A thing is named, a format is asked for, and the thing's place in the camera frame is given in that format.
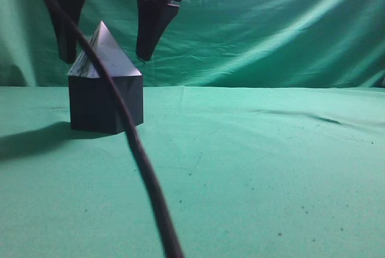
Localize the dark cube block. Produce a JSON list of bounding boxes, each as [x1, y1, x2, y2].
[[68, 75, 144, 134]]

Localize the green backdrop cloth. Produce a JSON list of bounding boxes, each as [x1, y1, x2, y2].
[[1, 0, 384, 88]]

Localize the green table cloth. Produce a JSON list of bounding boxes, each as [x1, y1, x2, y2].
[[1, 87, 384, 257]]

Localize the black cable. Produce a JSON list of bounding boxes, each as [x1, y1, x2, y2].
[[32, 0, 185, 258]]

